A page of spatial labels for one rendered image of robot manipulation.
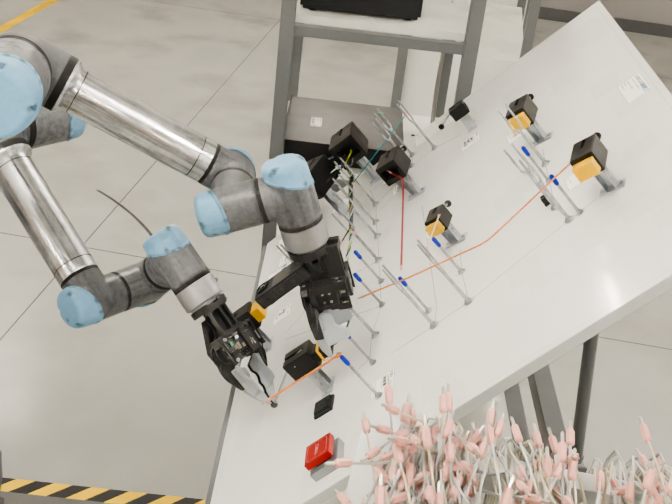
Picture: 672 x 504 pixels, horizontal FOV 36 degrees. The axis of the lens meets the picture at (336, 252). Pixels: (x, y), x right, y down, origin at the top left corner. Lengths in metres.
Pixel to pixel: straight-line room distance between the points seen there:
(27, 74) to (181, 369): 2.30
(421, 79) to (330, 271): 3.27
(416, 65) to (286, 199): 3.32
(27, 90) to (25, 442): 2.01
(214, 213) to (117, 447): 1.84
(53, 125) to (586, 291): 1.04
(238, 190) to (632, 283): 0.62
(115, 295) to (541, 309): 0.75
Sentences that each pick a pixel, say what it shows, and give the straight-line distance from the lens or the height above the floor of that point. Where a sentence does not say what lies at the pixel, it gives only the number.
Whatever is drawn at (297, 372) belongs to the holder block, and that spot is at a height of 1.09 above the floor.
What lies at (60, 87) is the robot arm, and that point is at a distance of 1.73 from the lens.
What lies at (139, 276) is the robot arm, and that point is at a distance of 1.91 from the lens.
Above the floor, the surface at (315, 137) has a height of 1.13.
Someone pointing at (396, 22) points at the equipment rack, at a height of 1.46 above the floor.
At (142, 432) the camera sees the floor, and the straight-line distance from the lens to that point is 3.47.
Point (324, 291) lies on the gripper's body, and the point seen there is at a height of 1.27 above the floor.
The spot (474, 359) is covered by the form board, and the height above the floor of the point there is 1.27.
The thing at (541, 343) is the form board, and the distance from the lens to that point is 1.53.
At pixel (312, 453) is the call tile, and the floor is 1.09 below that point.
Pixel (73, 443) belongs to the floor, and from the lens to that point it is 3.44.
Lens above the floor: 2.12
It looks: 27 degrees down
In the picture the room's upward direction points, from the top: 7 degrees clockwise
